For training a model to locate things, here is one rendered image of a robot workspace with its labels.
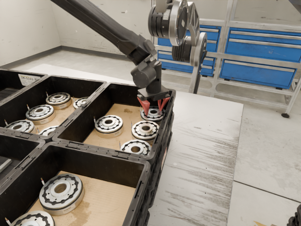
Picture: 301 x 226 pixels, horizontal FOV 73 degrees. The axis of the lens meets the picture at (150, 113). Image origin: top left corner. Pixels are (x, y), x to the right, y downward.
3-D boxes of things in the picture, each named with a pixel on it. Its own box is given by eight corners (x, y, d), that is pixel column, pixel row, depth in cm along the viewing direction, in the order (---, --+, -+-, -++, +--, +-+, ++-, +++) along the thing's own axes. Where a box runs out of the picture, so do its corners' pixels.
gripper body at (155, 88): (169, 95, 75) (170, 76, 71) (145, 102, 71) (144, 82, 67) (160, 88, 80) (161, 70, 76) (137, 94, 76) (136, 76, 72)
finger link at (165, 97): (169, 113, 80) (170, 92, 75) (153, 118, 77) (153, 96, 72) (160, 105, 85) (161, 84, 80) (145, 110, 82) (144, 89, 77)
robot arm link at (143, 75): (148, 37, 67) (132, 52, 72) (132, 46, 58) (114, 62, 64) (169, 67, 69) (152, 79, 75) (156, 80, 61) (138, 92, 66)
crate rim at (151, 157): (109, 86, 90) (109, 81, 89) (176, 94, 84) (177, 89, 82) (51, 146, 58) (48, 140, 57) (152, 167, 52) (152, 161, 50)
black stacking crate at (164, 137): (112, 104, 95) (109, 82, 89) (174, 114, 89) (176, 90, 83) (60, 168, 63) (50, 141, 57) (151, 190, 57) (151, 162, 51)
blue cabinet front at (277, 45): (219, 77, 241) (229, 27, 210) (288, 89, 216) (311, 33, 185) (219, 78, 239) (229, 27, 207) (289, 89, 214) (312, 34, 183)
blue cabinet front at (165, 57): (157, 67, 268) (158, 21, 237) (212, 76, 244) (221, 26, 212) (156, 67, 266) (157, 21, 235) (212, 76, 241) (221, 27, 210)
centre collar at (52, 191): (59, 179, 54) (58, 177, 54) (75, 184, 53) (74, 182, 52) (46, 194, 50) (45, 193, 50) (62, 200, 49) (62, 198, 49)
